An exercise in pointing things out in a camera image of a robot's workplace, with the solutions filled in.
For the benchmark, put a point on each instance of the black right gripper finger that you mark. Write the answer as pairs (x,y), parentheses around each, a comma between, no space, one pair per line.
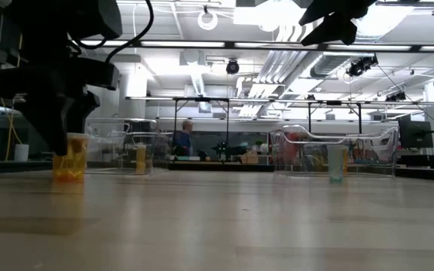
(339,32)
(318,11)

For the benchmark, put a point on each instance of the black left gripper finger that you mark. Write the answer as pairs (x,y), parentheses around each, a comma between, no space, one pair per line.
(83,107)
(51,124)

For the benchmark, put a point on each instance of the small clear teal pill bottle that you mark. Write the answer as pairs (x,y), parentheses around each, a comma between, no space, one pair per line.
(337,165)

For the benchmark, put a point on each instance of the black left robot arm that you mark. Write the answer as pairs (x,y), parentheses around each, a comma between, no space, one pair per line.
(70,19)

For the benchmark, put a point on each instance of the black background robot arm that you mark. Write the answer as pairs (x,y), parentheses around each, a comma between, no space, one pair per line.
(224,149)

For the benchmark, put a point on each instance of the clear plastic bin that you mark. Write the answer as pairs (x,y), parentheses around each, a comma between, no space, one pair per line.
(307,150)
(119,150)

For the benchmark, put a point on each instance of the white cylindrical container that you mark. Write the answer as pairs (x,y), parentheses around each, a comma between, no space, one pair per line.
(21,152)

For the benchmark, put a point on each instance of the person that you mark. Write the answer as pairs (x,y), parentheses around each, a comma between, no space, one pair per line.
(184,141)

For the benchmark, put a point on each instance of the black monitor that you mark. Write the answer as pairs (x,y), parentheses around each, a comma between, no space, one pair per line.
(414,134)

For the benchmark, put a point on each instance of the cardboard box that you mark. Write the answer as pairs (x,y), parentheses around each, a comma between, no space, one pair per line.
(249,158)

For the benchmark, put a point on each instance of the silver ventilation duct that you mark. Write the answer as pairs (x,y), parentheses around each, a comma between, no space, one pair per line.
(326,66)

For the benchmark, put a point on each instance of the black ceiling camera cluster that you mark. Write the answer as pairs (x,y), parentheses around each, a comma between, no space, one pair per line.
(396,96)
(362,64)

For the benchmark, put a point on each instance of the black background rig frame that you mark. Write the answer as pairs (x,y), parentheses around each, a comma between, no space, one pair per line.
(227,124)
(359,116)

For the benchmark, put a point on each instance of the round black ceiling camera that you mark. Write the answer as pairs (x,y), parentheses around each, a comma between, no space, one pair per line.
(232,67)

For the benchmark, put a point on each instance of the black aluminium frame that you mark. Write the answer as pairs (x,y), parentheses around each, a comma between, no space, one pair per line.
(220,166)

